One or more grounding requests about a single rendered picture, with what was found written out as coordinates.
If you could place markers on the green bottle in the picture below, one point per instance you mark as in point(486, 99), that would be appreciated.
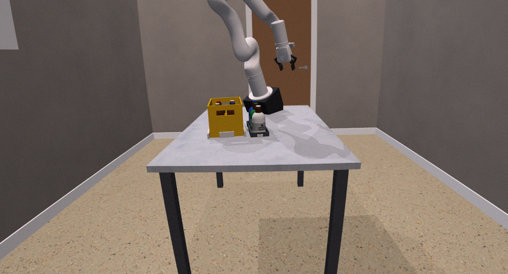
point(251, 113)

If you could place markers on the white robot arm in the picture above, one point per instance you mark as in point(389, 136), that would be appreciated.
point(246, 49)

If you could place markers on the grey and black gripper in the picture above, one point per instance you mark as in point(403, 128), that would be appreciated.
point(284, 55)

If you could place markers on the white bottle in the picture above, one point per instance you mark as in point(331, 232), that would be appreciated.
point(258, 120)

